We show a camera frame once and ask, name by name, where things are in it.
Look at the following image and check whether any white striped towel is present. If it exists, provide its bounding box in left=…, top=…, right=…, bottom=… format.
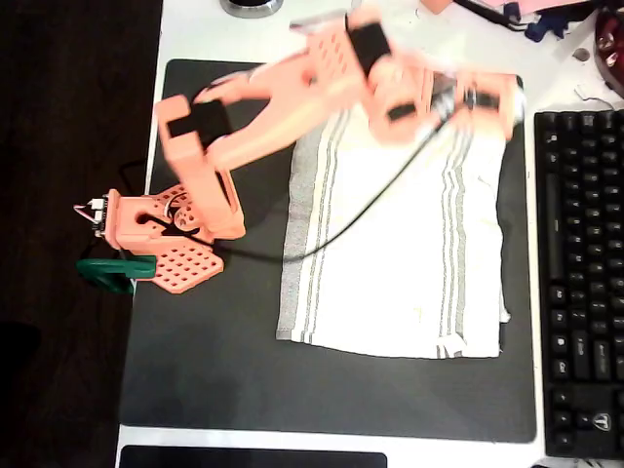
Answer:
left=275, top=104, right=513, bottom=362

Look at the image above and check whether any black pen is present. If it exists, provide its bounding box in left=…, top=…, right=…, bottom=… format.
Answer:
left=452, top=0, right=530, bottom=31

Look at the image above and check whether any blue plastic object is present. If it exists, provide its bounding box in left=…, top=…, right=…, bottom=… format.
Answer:
left=525, top=12, right=569, bottom=44

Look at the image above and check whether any pink paper sheet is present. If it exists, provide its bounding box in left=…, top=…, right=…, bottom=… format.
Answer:
left=480, top=0, right=601, bottom=14

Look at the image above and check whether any dark red bowl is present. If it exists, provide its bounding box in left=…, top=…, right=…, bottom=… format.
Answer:
left=593, top=7, right=624, bottom=94

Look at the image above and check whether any round metal cup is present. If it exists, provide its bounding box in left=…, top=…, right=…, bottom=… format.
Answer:
left=218, top=0, right=285, bottom=20

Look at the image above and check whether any black keyboard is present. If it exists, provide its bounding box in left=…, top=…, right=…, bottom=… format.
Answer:
left=533, top=109, right=624, bottom=459

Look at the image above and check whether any dark grey desk mat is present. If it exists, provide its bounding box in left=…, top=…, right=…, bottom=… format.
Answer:
left=116, top=58, right=537, bottom=445

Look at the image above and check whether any motor controller board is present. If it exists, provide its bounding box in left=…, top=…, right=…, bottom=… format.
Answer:
left=72, top=192, right=111, bottom=240

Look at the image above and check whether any green table clamp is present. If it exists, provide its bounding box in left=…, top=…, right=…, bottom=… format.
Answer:
left=75, top=253, right=158, bottom=296

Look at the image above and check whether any black flat pad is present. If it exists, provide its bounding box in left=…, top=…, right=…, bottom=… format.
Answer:
left=119, top=444, right=389, bottom=468

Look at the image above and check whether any orange camera mount plate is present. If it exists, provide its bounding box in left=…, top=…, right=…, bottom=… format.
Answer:
left=452, top=71, right=522, bottom=143

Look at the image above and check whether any black camera cable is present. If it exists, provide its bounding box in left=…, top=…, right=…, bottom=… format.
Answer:
left=214, top=109, right=459, bottom=264

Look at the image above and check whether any orange perforated base plate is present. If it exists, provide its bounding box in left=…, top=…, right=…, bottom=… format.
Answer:
left=151, top=241, right=226, bottom=296

